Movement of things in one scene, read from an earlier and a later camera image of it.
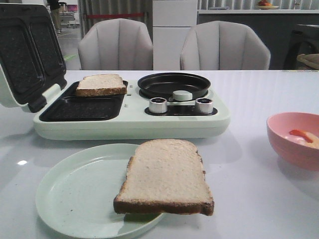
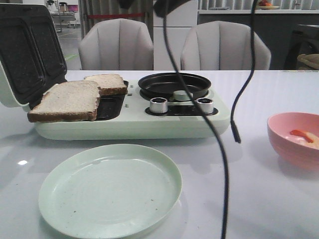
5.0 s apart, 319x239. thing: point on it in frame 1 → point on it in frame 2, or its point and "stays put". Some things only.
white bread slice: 101,84 stays put
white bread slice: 165,176 → 71,101
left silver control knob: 158,105 stays put
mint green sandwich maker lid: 32,61 stays put
